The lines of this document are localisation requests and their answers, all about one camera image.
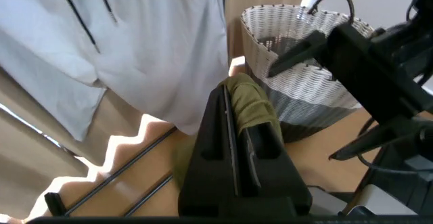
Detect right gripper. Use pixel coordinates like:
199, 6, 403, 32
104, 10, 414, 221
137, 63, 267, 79
267, 22, 433, 162

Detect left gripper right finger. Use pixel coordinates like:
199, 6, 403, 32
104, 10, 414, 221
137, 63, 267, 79
238, 122, 313, 217

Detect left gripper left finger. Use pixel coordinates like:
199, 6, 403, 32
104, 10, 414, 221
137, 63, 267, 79
178, 84, 240, 217

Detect green garment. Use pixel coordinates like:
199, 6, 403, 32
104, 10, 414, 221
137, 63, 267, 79
172, 73, 283, 189

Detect pale grey shorts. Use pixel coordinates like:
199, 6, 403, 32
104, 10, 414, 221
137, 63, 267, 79
0, 0, 229, 142

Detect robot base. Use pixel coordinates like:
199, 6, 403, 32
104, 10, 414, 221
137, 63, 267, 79
306, 142, 433, 217

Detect white laundry basket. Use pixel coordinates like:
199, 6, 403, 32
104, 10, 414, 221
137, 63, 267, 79
240, 0, 375, 143

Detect black clothes rack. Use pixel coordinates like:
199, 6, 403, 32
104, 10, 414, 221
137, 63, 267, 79
43, 0, 227, 217

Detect beige curtain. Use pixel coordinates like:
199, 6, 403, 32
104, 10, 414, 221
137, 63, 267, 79
0, 0, 309, 220

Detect black cable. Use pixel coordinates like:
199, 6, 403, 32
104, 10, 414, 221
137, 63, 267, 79
357, 117, 421, 177

